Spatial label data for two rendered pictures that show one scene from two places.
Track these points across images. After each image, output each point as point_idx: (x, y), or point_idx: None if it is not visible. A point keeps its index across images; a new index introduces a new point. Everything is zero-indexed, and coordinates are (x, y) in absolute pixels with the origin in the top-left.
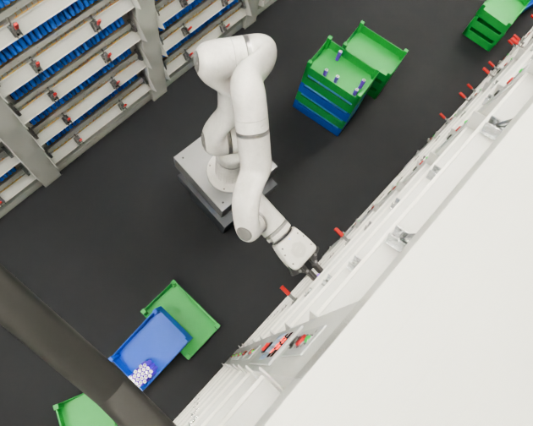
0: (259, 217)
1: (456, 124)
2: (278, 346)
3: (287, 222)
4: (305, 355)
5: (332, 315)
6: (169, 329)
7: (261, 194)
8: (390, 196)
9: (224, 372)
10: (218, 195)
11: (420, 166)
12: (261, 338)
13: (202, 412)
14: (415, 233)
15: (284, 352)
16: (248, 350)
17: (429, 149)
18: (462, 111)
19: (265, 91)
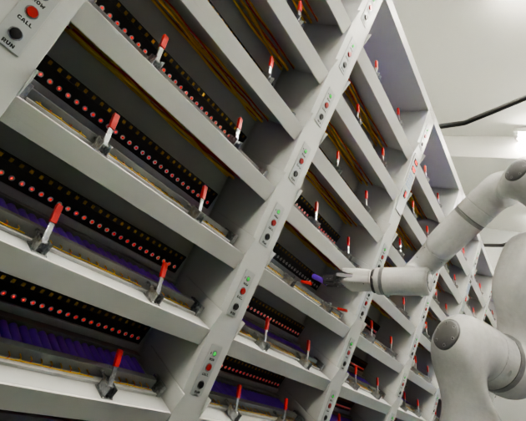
0: (410, 265)
1: (223, 135)
2: (417, 162)
3: (379, 268)
4: (430, 125)
5: (424, 124)
6: None
7: (417, 268)
8: (297, 210)
9: (343, 385)
10: None
11: (307, 160)
12: (371, 269)
13: (399, 255)
14: (423, 96)
15: (422, 149)
16: (365, 300)
17: (180, 210)
18: (93, 149)
19: (484, 179)
